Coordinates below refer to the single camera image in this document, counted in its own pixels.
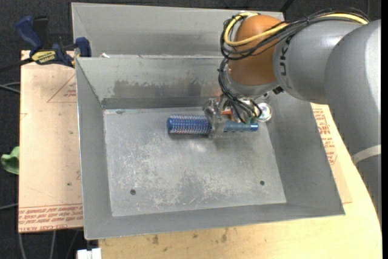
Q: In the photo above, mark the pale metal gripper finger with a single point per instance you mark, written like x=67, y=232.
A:
x=216, y=129
x=212, y=110

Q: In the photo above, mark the blue round hairbrush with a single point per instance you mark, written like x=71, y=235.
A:
x=188, y=125

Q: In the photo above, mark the grey metal bin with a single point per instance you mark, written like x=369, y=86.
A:
x=182, y=166

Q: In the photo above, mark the brown cardboard board, red print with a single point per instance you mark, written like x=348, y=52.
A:
x=48, y=136

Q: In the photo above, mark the black cylinder on white bracket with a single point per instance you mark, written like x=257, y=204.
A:
x=277, y=89

